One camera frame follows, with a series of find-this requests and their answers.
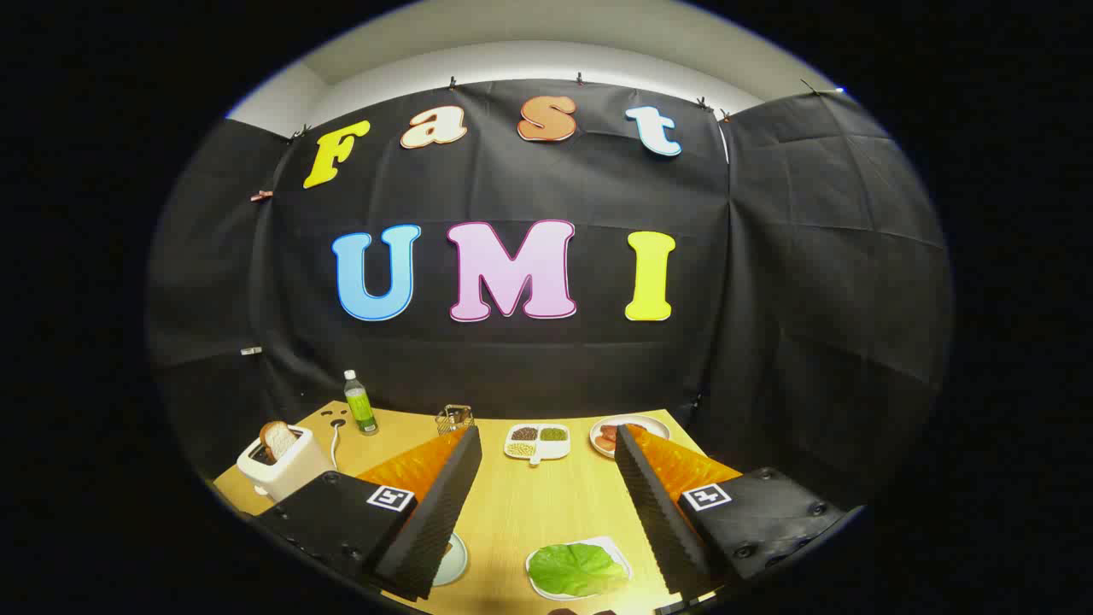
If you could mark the green lettuce leaf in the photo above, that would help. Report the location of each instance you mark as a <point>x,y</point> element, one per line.
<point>576,568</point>

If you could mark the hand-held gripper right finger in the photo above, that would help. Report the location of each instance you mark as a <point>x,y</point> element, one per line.
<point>657,521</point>

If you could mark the white divided dish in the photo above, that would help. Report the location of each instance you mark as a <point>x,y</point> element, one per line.
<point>555,450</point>

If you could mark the heap of green beans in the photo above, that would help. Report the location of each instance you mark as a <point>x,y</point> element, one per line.
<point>553,434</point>

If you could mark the black backdrop cloth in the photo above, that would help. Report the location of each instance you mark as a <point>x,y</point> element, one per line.
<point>512,188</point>

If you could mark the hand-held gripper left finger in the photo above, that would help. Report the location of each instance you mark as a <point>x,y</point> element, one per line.
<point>435,530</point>

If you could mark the heap of yellow beans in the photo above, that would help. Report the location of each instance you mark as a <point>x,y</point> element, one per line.
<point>522,448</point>

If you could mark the brown meat slice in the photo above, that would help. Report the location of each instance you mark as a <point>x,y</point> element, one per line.
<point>623,430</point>

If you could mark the pale green round plate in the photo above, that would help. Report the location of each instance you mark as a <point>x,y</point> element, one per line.
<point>457,559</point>

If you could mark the white toaster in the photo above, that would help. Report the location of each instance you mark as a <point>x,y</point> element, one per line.
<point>286,474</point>

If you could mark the green label plastic bottle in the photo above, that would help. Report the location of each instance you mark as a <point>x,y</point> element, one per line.
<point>360,410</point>

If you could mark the heap of brown beans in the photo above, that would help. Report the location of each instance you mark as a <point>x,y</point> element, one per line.
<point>524,434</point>

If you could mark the white leaf-shaped plate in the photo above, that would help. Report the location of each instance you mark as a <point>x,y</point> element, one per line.
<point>608,543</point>

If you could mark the white round plate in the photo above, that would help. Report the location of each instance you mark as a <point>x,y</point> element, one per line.
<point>649,423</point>

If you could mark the toasted bread slice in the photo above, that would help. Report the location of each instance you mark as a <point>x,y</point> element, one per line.
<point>277,440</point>

